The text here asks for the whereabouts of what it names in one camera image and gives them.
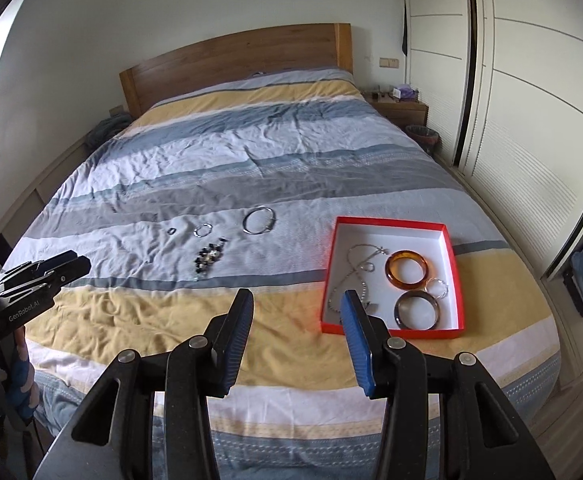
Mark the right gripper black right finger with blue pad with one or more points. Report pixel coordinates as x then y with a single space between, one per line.
481 434

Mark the purple tissue box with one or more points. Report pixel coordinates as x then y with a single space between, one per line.
404 92

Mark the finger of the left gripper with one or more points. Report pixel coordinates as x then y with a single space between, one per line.
56 274
31 270

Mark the amber orange bangle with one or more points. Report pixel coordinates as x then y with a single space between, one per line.
406 270

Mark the white sliding wardrobe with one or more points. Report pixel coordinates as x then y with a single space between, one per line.
503 81

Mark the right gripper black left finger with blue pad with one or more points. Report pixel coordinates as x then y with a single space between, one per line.
110 435

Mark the striped blue yellow bedspread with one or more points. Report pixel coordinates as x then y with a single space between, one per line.
240 185

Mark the wooden nightstand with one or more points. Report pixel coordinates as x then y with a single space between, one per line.
399 113

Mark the wooden headboard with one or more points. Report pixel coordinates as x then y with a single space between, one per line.
234 57

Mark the thin silver hoop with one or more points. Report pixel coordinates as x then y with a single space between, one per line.
437 288

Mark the red jewelry box white inside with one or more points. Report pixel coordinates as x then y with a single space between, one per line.
360 247

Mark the dark brown bangle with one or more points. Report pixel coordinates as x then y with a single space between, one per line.
417 310

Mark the dark waste bin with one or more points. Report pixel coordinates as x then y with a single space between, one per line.
426 138

